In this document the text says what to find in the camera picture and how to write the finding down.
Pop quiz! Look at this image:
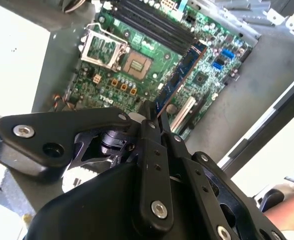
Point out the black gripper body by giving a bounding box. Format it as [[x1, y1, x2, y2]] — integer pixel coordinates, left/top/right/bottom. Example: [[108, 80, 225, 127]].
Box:
[[24, 128, 212, 240]]

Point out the RAM stick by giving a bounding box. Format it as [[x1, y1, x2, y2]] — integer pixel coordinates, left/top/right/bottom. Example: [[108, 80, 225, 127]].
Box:
[[153, 41, 209, 118]]

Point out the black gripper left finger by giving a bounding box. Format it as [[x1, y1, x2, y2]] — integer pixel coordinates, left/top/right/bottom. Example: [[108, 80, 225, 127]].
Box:
[[0, 99, 174, 221]]

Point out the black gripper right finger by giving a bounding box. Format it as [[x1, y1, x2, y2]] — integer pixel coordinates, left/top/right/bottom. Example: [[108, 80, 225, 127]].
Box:
[[161, 111, 287, 240]]

